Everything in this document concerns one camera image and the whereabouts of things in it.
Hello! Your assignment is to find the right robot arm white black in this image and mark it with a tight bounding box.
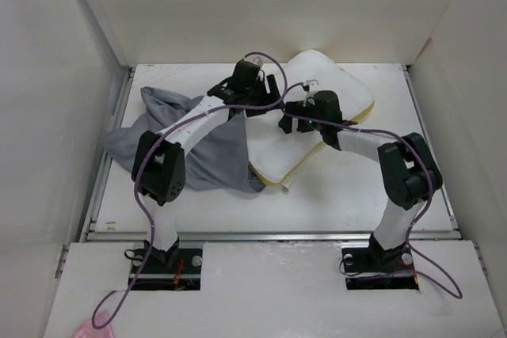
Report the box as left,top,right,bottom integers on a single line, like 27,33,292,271
279,90,443,276

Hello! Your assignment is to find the grey pillowcase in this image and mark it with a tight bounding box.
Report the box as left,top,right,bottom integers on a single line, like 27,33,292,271
108,86,265,194

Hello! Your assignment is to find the right aluminium rail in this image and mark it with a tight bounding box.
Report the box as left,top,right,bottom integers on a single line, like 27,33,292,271
401,64,462,240

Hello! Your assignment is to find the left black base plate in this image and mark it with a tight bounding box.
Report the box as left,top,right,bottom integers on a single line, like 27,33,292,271
124,247,203,291

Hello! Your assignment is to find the pink plastic bag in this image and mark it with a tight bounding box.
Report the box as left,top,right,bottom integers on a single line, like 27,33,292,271
74,310,116,338

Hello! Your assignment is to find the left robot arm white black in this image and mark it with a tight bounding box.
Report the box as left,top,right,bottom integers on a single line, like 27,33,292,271
131,52,284,272

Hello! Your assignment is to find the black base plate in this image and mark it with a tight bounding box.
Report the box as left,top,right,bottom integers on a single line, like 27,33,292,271
124,247,203,291
340,245,419,291

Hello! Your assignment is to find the aluminium rail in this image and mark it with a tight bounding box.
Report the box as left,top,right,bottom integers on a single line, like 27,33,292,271
74,66,135,243
401,64,462,240
83,230,462,242

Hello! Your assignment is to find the front aluminium rail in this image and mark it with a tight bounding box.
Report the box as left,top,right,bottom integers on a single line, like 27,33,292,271
83,230,462,242

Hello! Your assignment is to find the white pillow yellow edge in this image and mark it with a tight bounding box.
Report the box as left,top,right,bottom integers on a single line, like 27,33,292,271
247,49,375,192

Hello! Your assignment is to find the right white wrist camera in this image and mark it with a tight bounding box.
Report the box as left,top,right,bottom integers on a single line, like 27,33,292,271
303,79,320,106

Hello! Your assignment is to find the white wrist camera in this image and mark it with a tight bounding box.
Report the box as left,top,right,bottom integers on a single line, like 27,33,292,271
245,55,264,69
303,79,320,106

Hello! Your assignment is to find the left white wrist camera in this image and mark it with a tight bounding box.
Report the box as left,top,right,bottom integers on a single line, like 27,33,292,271
245,55,264,69

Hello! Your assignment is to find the left aluminium rail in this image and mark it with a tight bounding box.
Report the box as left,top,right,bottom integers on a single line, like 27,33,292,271
74,66,135,243

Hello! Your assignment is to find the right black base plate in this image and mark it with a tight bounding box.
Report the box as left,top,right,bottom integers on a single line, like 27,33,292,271
340,245,419,291

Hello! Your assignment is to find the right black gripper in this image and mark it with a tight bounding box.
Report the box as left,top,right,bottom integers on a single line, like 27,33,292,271
279,98,326,131

